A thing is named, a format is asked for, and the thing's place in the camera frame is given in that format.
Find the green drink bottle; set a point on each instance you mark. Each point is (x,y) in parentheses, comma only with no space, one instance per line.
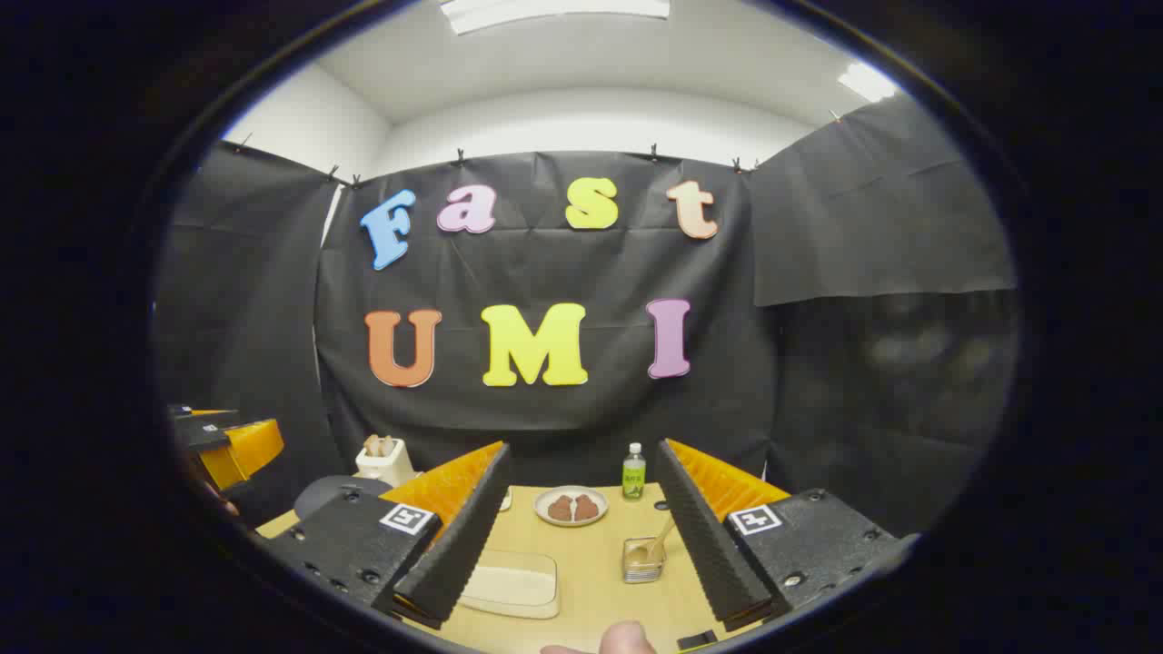
(633,477)

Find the black backdrop cloth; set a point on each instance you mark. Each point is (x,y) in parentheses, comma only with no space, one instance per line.
(545,272)

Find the white round plate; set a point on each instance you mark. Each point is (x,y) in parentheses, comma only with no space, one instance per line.
(571,490)

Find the white toaster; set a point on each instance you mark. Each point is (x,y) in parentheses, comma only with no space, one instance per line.
(386,468)

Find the row of black cloth clips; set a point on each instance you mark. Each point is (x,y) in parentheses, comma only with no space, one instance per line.
(460,156)

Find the wooden spoon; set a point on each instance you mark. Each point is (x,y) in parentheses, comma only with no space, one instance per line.
(659,540)

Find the brown meat piece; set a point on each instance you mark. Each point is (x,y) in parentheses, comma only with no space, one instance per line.
(560,509)
(587,508)

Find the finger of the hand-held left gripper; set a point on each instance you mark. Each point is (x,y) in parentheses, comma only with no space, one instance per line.
(204,411)
(245,450)

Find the ceiling light panel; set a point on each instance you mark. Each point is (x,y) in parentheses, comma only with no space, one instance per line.
(868,82)

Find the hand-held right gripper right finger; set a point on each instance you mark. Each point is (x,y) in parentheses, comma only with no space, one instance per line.
(704,536)

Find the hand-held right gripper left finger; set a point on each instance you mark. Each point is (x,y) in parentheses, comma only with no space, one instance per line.
(454,536)

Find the cream rectangular rice container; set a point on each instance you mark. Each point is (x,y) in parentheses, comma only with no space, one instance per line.
(509,586)

